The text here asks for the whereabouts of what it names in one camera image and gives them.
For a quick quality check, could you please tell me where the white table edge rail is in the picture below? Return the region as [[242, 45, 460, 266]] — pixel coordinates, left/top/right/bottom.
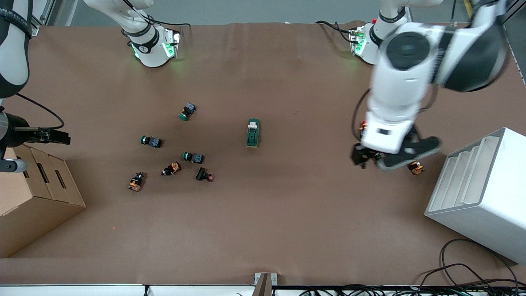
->
[[0, 284, 526, 296]]

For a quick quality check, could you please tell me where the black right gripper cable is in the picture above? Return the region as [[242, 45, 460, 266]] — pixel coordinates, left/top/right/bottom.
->
[[16, 93, 65, 130]]

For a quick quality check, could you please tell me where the black left arm base cable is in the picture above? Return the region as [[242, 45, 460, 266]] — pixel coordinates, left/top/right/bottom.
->
[[316, 21, 359, 42]]

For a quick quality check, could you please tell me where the aluminium frame profile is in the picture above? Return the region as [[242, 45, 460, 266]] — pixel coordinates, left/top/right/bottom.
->
[[30, 0, 56, 35], [505, 0, 526, 26]]

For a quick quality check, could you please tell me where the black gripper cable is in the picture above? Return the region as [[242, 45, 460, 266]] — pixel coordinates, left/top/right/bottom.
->
[[352, 90, 373, 143], [16, 93, 65, 130]]

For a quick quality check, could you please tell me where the black cable bundle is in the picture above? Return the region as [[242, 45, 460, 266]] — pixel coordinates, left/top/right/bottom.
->
[[300, 284, 526, 296]]

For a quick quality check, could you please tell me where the black switch with red tip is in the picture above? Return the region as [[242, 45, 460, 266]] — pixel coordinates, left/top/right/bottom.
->
[[195, 166, 215, 182]]

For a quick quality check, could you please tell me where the brown cardboard box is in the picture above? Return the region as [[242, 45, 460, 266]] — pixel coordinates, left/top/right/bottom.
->
[[0, 144, 87, 259]]

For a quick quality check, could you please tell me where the brown paper table cover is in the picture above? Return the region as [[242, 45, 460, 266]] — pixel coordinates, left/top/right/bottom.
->
[[0, 21, 526, 286]]

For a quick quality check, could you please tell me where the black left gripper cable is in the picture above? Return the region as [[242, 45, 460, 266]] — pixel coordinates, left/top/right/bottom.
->
[[352, 90, 373, 143]]

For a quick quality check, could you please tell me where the green terminal block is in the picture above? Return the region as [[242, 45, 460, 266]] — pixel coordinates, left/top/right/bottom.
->
[[246, 118, 261, 148]]

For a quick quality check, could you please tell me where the white slotted rack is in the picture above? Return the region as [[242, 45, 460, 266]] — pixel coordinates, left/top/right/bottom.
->
[[424, 127, 526, 264]]

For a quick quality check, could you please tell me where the black right arm base cable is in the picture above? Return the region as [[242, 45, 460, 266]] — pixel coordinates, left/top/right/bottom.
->
[[123, 0, 192, 30]]

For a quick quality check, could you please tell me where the black looped cable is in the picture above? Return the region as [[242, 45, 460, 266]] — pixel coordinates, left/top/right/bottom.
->
[[440, 238, 519, 288]]

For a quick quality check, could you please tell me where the black arm base cable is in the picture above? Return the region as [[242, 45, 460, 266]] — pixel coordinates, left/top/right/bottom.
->
[[316, 21, 359, 42], [123, 0, 192, 30]]

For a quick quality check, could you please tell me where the grey metal bracket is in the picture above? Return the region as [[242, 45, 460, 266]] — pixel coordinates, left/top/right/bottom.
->
[[254, 273, 278, 296]]

